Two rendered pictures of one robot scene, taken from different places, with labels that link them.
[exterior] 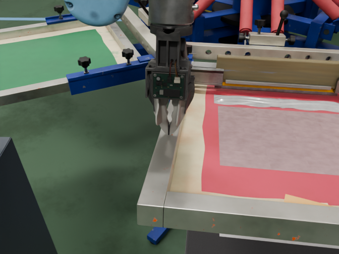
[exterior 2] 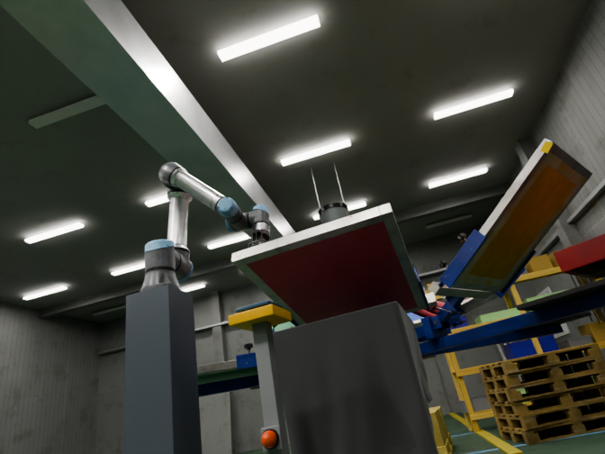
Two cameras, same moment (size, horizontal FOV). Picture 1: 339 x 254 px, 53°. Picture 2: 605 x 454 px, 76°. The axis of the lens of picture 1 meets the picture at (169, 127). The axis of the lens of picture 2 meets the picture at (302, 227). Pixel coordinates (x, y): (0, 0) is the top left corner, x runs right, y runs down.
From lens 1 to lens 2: 140 cm
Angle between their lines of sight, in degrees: 65
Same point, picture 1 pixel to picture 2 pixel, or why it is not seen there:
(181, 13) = (261, 225)
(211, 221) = (257, 249)
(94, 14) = (224, 208)
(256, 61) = not seen: hidden behind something
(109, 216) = not seen: outside the picture
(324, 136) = (354, 276)
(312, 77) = not seen: hidden behind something
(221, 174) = (280, 271)
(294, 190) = (308, 258)
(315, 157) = (335, 268)
